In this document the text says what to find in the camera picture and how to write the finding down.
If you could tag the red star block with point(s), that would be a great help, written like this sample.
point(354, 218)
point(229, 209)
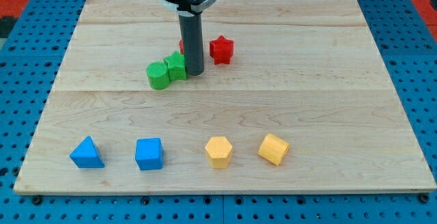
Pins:
point(221, 50)

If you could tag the red circle block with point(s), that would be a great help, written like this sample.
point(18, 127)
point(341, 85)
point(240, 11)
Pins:
point(181, 46)

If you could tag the light wooden board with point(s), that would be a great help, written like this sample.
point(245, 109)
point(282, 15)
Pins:
point(307, 71)

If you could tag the green cylinder block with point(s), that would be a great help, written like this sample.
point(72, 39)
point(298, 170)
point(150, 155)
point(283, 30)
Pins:
point(158, 75)

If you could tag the yellow hexagon block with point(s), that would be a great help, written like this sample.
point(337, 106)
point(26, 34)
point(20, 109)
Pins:
point(219, 152)

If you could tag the yellow rounded block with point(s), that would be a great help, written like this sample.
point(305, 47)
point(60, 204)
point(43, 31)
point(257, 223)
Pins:
point(273, 149)

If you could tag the blue cube block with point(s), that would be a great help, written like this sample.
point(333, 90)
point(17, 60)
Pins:
point(149, 154)

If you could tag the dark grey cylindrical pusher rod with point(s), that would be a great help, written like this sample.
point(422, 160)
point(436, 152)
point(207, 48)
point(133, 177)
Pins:
point(192, 40)

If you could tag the green star block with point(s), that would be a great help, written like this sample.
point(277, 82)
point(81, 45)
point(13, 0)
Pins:
point(176, 66)

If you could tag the blue triangle block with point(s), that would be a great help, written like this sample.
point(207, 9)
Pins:
point(86, 155)

